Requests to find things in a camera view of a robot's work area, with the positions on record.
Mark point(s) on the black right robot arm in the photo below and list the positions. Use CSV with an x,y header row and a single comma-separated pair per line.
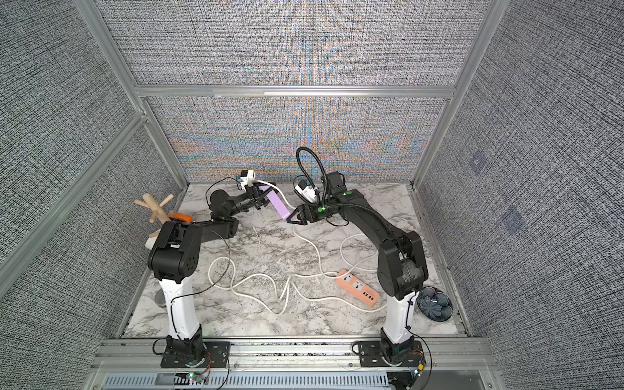
x,y
401,265

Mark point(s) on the aluminium front rail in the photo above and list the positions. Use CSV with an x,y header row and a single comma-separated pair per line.
x,y
314,353

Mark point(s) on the cream ceramic mug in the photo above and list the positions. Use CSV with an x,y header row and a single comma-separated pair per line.
x,y
151,240

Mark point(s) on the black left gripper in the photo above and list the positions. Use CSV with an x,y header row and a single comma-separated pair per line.
x,y
257,199

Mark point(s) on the wooden mug tree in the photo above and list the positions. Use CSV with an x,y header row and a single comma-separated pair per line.
x,y
157,208

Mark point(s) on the orange box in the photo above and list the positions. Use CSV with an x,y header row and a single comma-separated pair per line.
x,y
181,217

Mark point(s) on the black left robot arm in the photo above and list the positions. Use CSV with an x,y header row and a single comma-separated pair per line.
x,y
175,255

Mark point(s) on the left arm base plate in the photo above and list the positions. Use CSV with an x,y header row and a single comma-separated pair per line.
x,y
181,355

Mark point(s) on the dark blue bowl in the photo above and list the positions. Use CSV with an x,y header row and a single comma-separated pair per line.
x,y
435,304

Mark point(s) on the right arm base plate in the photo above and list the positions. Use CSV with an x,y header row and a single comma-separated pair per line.
x,y
384,354

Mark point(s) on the pink power strip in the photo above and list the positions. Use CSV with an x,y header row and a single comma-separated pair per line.
x,y
354,286

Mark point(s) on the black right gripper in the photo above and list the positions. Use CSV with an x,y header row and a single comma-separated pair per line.
x,y
306,214

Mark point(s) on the metal tin can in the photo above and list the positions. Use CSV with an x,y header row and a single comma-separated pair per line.
x,y
159,299

